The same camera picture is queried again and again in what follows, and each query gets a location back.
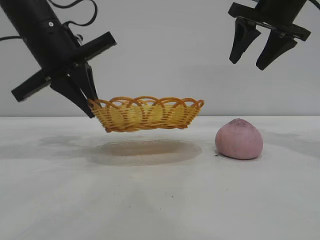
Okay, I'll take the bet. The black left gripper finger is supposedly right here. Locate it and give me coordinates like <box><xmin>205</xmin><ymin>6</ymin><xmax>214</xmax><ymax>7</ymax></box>
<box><xmin>49</xmin><ymin>73</ymin><xmax>95</xmax><ymax>119</ymax></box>
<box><xmin>74</xmin><ymin>62</ymin><xmax>100</xmax><ymax>101</ymax></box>

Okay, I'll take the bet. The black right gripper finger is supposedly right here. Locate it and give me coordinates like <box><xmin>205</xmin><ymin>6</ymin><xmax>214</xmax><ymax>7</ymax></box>
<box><xmin>255</xmin><ymin>29</ymin><xmax>298</xmax><ymax>71</ymax></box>
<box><xmin>229</xmin><ymin>18</ymin><xmax>262</xmax><ymax>65</ymax></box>

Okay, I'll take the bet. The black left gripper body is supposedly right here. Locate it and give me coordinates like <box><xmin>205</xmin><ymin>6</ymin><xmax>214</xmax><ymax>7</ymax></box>
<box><xmin>0</xmin><ymin>0</ymin><xmax>118</xmax><ymax>103</ymax></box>

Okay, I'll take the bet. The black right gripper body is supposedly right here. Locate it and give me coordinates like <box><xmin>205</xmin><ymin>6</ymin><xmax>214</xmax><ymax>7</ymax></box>
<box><xmin>227</xmin><ymin>0</ymin><xmax>312</xmax><ymax>42</ymax></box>

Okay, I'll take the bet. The yellow woven plastic basket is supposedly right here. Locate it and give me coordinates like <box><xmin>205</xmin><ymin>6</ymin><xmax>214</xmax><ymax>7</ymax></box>
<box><xmin>87</xmin><ymin>95</ymin><xmax>205</xmax><ymax>133</ymax></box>

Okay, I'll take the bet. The pink peach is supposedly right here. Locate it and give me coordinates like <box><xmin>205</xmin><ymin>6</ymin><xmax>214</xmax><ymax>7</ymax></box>
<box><xmin>215</xmin><ymin>118</ymin><xmax>264</xmax><ymax>160</ymax></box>

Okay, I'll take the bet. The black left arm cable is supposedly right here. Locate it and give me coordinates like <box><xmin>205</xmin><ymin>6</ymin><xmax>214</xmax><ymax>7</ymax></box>
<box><xmin>0</xmin><ymin>35</ymin><xmax>26</xmax><ymax>43</ymax></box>

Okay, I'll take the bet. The looped black left gripper cable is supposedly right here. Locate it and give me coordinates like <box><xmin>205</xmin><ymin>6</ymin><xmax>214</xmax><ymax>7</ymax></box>
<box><xmin>48</xmin><ymin>0</ymin><xmax>99</xmax><ymax>28</ymax></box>

